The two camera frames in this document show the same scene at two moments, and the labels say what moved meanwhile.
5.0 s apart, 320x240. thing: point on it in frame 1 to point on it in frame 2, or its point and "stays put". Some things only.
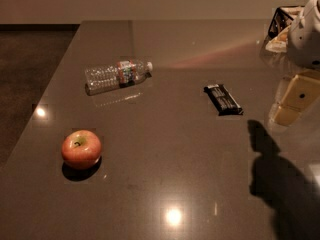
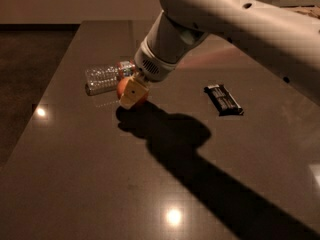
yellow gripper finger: (301, 92) to (134, 92)
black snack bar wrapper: (222, 100) stays put
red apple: (81, 149) to (121, 86)
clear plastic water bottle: (116, 75) stays put
